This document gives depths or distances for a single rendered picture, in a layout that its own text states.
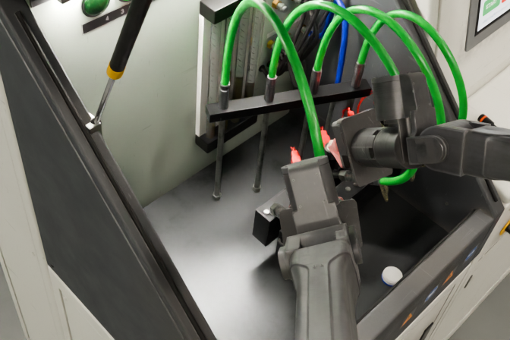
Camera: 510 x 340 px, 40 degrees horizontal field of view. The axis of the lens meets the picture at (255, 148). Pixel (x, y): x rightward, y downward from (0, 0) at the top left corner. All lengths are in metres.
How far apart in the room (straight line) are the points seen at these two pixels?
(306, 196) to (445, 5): 0.69
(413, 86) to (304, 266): 0.33
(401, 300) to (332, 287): 0.64
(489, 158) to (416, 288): 0.48
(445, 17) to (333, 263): 0.81
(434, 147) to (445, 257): 0.50
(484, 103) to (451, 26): 0.26
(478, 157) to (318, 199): 0.21
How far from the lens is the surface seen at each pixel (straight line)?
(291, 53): 0.93
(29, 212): 1.34
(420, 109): 0.92
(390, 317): 1.24
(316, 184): 0.78
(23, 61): 0.97
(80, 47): 1.09
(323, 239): 0.74
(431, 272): 1.32
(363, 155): 0.99
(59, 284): 1.46
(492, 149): 0.86
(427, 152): 0.88
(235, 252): 1.41
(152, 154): 1.37
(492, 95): 1.65
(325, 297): 0.61
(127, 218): 0.97
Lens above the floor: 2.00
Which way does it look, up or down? 47 degrees down
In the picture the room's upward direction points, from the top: 7 degrees clockwise
